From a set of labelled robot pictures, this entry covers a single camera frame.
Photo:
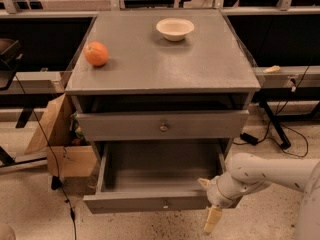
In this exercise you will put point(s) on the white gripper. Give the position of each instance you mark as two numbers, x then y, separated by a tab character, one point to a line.
213	194

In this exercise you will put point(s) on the grey drawer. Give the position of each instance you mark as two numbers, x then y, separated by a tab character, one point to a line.
162	125
159	175

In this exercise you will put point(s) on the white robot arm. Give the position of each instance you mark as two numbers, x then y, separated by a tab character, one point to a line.
246	173

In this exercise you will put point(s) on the grey top drawer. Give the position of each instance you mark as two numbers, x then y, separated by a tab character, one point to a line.
162	125

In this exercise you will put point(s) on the grey drawer cabinet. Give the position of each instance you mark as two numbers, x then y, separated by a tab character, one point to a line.
206	71

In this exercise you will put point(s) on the black power adapter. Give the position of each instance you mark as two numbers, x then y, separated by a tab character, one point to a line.
249	139

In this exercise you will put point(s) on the black table leg right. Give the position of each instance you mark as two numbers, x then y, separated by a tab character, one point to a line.
273	119

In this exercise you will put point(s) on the small yellow sponge piece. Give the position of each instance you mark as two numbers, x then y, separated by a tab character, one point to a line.
272	69

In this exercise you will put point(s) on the brown cardboard box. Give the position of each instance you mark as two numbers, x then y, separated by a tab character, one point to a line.
53	136

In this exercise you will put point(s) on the white bowl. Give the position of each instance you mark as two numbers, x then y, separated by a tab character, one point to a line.
174	29

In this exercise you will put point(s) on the orange fruit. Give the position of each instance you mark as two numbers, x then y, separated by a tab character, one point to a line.
96	54

